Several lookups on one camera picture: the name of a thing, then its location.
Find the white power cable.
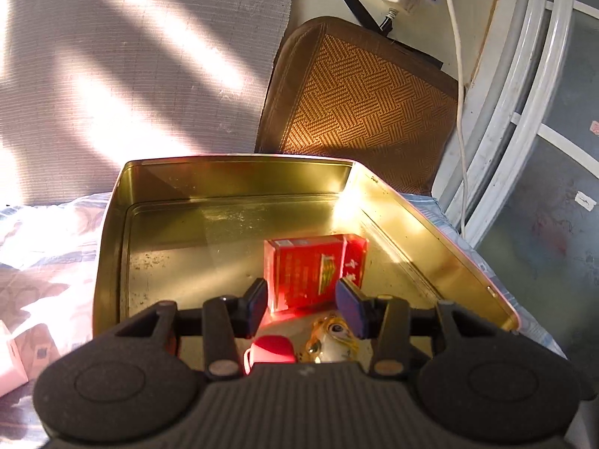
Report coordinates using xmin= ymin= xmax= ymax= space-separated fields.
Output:
xmin=440 ymin=0 xmax=471 ymax=235

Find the white charger cube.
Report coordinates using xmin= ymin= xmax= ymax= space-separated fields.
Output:
xmin=0 ymin=322 xmax=60 ymax=396

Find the brown woven cushion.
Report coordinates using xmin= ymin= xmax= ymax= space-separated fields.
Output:
xmin=255 ymin=17 xmax=458 ymax=196

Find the pink macaron tin box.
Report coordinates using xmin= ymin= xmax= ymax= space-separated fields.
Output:
xmin=92 ymin=155 xmax=521 ymax=335

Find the red cigarette box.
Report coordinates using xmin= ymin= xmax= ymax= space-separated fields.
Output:
xmin=264 ymin=234 xmax=368 ymax=313

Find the yellow cartoon figurine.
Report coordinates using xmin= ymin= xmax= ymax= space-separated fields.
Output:
xmin=305 ymin=313 xmax=359 ymax=364

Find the white window frame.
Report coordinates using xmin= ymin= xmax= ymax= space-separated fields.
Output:
xmin=434 ymin=0 xmax=598 ymax=246

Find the red stapler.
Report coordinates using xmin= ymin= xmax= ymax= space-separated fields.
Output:
xmin=243 ymin=335 xmax=297 ymax=375

